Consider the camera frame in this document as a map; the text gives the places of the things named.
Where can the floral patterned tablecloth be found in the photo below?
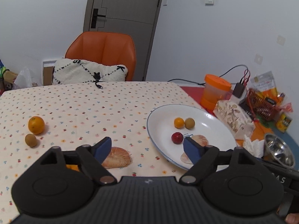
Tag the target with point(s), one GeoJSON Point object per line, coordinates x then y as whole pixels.
{"type": "Point", "coordinates": [77, 114]}

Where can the brown longan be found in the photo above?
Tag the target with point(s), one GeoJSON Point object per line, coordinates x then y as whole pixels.
{"type": "Point", "coordinates": [189, 123]}
{"type": "Point", "coordinates": [31, 140]}

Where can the floral tissue pack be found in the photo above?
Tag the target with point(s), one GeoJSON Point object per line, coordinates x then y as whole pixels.
{"type": "Point", "coordinates": [234, 118]}

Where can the clear plastic bag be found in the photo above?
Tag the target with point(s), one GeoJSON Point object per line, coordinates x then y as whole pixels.
{"type": "Point", "coordinates": [26, 79]}

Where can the orange leather chair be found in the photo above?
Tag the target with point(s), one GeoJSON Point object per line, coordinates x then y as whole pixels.
{"type": "Point", "coordinates": [106, 48]}

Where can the small orange kumquat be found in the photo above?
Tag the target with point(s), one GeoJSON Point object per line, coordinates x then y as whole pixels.
{"type": "Point", "coordinates": [178, 123]}

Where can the orange snack pouch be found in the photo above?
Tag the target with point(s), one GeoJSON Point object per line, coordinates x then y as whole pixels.
{"type": "Point", "coordinates": [265, 86]}

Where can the orange fruit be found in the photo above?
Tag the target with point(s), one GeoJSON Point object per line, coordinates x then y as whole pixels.
{"type": "Point", "coordinates": [36, 125]}

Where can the red cherry fruit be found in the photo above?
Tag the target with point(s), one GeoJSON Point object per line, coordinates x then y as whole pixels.
{"type": "Point", "coordinates": [177, 138]}

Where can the peeled pomelo segment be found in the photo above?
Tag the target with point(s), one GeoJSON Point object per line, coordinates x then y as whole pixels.
{"type": "Point", "coordinates": [193, 148]}
{"type": "Point", "coordinates": [117, 158]}

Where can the black door handle lock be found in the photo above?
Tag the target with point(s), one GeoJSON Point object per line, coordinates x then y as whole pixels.
{"type": "Point", "coordinates": [94, 18]}

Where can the red table mat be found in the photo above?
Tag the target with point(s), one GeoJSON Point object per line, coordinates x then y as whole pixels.
{"type": "Point", "coordinates": [194, 92]}

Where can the grey door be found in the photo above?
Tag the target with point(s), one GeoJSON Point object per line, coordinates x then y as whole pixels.
{"type": "Point", "coordinates": [136, 18]}

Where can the orange lidded plastic jar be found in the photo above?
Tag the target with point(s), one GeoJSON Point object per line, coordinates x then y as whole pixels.
{"type": "Point", "coordinates": [215, 89]}

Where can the white black fuzzy cushion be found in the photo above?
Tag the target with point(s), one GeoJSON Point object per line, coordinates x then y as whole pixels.
{"type": "Point", "coordinates": [71, 71]}

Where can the person's right hand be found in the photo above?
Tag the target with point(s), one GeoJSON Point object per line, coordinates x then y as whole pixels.
{"type": "Point", "coordinates": [292, 218]}

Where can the cardboard white framed panel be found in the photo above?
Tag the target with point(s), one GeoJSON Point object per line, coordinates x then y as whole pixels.
{"type": "Point", "coordinates": [47, 72]}

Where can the white power strip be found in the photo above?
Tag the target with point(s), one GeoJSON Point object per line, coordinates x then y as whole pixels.
{"type": "Point", "coordinates": [239, 100]}

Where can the black charger adapter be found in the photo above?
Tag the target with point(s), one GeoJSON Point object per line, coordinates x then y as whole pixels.
{"type": "Point", "coordinates": [238, 89]}

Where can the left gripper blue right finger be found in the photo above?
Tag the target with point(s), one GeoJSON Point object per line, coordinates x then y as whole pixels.
{"type": "Point", "coordinates": [203, 159]}

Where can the red wire basket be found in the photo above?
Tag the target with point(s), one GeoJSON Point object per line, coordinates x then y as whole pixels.
{"type": "Point", "coordinates": [260, 106]}

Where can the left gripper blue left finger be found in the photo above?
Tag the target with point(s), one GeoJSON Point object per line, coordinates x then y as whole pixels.
{"type": "Point", "coordinates": [91, 159]}

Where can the steel bowl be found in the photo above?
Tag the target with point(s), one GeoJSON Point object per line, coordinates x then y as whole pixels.
{"type": "Point", "coordinates": [276, 150]}

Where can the yellow tin can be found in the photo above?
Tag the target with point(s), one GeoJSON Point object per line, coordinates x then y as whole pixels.
{"type": "Point", "coordinates": [283, 122]}

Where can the large orange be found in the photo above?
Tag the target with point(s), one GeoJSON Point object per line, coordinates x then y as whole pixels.
{"type": "Point", "coordinates": [73, 167]}

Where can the white round plate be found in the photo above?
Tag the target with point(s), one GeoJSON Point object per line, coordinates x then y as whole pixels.
{"type": "Point", "coordinates": [160, 128]}

